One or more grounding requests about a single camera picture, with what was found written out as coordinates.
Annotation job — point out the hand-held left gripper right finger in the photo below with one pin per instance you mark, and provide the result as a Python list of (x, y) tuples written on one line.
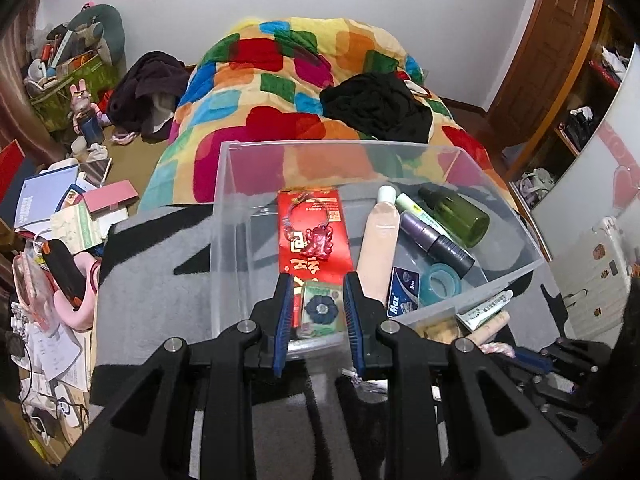
[(352, 330)]

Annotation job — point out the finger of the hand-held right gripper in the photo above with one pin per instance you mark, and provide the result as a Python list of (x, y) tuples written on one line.
[(530, 358), (570, 357)]

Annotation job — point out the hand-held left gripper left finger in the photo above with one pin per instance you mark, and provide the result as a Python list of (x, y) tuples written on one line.
[(282, 330)]

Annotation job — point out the mint green packet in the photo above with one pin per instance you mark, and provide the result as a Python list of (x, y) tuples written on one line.
[(320, 310)]

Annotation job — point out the small blue box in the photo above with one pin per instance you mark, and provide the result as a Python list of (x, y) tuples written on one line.
[(402, 292)]

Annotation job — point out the white ointment tube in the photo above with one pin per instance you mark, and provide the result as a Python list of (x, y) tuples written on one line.
[(482, 310)]

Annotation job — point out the red paper envelope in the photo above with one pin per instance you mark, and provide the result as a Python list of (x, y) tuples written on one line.
[(336, 252)]

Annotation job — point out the clear plastic storage bin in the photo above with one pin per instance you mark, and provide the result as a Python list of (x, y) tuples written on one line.
[(235, 260)]

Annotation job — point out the teal tape roll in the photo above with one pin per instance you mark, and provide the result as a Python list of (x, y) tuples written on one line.
[(424, 280)]

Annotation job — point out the beige cosmetic tube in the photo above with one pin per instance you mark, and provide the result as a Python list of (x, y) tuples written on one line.
[(377, 245)]

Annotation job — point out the purple bottle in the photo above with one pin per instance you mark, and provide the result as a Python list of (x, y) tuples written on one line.
[(425, 232)]

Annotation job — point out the pale green tube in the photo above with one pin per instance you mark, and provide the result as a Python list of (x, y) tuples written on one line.
[(407, 204)]

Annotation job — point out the green spray bottle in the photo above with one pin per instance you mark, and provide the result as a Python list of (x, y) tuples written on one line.
[(460, 217)]

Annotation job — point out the white suitcase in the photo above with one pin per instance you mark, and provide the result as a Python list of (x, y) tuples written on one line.
[(595, 270)]

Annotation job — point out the grey black blanket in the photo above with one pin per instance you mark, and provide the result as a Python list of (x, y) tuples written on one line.
[(150, 280)]

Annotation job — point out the white bag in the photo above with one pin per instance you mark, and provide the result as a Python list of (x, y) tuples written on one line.
[(537, 187)]

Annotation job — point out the white sliding door with hearts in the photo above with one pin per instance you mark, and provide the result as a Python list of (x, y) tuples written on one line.
[(600, 170)]

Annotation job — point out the pink box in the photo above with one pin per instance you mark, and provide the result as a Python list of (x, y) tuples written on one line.
[(107, 195)]

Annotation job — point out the black clothing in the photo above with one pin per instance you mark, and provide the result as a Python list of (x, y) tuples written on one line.
[(375, 105)]

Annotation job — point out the black tool with orange trim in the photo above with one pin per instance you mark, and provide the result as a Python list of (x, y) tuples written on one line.
[(62, 270)]

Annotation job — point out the dark folded clothes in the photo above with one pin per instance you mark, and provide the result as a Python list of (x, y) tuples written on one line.
[(580, 126)]

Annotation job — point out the green patterned booklet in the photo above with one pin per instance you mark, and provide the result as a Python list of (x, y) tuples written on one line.
[(75, 225)]

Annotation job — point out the pile of papers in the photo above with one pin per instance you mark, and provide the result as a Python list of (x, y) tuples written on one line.
[(50, 350)]

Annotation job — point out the colourful patchwork quilt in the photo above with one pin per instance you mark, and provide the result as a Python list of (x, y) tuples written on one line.
[(250, 90)]

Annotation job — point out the wooden wardrobe shelving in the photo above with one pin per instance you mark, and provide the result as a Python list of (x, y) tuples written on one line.
[(585, 105)]

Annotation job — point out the pink transparent pouch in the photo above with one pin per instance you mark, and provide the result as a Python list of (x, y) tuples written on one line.
[(32, 290)]

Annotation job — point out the blue book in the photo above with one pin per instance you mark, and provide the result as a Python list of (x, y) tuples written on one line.
[(42, 200)]

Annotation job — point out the white cup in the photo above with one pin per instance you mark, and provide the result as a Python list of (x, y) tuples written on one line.
[(80, 146)]

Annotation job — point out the dark blue bottle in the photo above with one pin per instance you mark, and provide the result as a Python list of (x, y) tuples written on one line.
[(91, 130)]

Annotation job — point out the dark purple clothing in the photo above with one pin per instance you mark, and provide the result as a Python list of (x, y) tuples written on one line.
[(145, 85)]

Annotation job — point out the pink bunny toy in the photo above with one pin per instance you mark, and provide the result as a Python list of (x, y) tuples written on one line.
[(80, 100)]

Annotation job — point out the red box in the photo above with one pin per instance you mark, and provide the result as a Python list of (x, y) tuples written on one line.
[(10, 170)]

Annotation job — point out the green storage bag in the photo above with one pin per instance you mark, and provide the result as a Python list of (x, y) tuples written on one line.
[(55, 105)]

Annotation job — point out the wooden door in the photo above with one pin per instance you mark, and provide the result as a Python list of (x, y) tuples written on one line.
[(550, 35)]

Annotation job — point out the grey green neck pillow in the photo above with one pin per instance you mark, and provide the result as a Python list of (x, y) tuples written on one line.
[(112, 30)]

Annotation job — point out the striped curtain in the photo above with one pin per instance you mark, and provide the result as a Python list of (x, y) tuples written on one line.
[(15, 110)]

